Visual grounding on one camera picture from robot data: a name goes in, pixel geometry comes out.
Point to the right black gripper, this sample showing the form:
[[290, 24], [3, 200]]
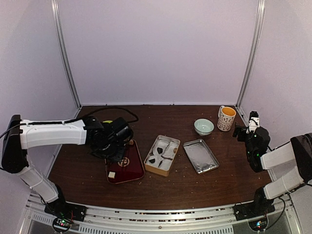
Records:
[[237, 129]]

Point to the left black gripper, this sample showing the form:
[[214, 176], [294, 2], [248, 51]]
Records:
[[117, 157]]

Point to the bear printed tin lid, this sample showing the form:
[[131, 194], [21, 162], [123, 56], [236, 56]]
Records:
[[200, 156]]

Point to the tin box with paper cups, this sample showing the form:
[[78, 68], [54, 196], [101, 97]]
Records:
[[165, 160]]

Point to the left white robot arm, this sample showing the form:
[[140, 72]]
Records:
[[22, 135]]

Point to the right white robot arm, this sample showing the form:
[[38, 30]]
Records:
[[291, 163]]

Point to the white square chocolate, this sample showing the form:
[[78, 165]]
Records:
[[111, 174]]

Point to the patterned mug orange inside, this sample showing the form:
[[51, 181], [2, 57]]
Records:
[[226, 116]]

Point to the pale blue ceramic bowl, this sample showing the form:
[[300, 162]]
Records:
[[203, 127]]

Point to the red lacquer tray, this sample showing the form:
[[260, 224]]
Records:
[[129, 168]]

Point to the right circuit board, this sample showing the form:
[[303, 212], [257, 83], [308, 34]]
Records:
[[258, 225]]

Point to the circuit board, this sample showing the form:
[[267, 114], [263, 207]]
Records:
[[258, 225], [61, 225]]

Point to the left circuit board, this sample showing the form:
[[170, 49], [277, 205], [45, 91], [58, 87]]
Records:
[[61, 225]]

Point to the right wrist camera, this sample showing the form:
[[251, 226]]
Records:
[[254, 119]]

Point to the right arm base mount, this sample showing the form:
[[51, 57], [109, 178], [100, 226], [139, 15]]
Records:
[[258, 207]]

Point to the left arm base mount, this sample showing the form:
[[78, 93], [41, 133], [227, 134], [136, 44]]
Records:
[[62, 209]]

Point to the front aluminium rail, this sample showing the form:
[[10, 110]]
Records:
[[213, 220]]

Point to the right aluminium frame post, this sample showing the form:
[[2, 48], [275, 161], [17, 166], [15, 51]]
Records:
[[259, 19]]

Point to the aluminium frame post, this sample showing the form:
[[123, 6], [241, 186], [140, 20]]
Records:
[[259, 19], [63, 52]]

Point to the left aluminium frame post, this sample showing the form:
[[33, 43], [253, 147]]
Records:
[[63, 52]]

